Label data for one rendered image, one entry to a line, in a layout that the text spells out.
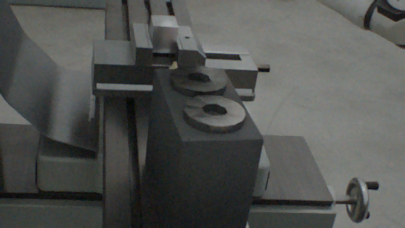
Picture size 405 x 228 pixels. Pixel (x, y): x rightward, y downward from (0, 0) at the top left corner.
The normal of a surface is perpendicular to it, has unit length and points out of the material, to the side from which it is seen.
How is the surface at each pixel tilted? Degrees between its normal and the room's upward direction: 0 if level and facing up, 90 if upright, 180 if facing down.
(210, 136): 0
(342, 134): 0
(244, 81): 90
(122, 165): 0
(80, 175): 90
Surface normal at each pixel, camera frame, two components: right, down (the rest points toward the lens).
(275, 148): 0.13, -0.86
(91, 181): 0.12, 0.51
